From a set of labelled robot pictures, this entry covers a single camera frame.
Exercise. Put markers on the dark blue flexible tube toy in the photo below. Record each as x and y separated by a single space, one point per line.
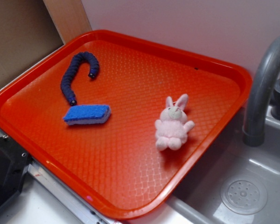
72 70

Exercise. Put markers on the grey toy faucet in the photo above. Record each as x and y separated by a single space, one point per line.
265 86

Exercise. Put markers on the brown cardboard panel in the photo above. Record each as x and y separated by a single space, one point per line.
27 35

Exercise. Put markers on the orange plastic tray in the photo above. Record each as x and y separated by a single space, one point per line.
115 166

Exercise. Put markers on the grey toy sink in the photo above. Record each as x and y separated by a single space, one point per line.
233 183

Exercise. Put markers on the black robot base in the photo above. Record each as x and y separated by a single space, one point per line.
14 161

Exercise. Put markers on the wooden board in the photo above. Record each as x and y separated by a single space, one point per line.
69 18

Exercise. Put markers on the blue sponge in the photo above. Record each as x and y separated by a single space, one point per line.
87 114

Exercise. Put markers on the pink plush bunny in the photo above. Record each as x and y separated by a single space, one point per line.
173 125

